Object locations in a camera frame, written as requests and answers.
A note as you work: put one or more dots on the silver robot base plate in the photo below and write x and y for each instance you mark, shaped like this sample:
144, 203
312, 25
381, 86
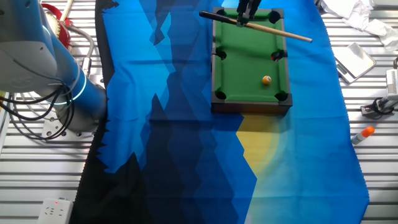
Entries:
49, 129

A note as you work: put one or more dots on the wooden pool cue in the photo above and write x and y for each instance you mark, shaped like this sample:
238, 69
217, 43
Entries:
280, 32

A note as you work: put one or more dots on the mini green pool table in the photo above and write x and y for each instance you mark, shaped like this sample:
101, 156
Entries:
245, 71

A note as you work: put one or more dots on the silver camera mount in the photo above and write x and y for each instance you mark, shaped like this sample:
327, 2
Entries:
370, 111

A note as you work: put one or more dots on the blue mountain print cloth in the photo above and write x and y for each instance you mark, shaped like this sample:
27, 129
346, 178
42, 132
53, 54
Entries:
186, 140

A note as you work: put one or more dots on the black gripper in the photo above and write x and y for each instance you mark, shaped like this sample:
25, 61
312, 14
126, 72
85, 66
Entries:
248, 4

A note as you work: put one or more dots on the wooden drumstick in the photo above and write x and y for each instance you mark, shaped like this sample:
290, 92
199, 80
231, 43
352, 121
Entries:
66, 9

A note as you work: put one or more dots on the yellow striped nine ball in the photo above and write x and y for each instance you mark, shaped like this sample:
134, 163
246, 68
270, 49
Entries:
266, 80

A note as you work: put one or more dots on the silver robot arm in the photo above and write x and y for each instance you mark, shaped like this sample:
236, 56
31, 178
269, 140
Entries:
28, 62

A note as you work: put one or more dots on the silver ribbed camera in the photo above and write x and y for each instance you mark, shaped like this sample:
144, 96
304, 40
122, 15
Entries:
392, 84

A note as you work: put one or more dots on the white digital scale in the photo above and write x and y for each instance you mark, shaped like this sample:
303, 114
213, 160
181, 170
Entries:
354, 62

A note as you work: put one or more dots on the crumpled white paper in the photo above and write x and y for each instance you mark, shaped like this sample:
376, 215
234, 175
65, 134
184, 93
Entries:
357, 14

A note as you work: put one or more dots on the white power strip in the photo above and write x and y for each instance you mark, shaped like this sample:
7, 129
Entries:
55, 211

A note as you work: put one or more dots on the red solid pool ball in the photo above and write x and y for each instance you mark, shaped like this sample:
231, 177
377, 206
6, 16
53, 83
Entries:
274, 58

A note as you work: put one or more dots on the colourful painted cloth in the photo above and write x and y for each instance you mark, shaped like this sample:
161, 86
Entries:
1, 99

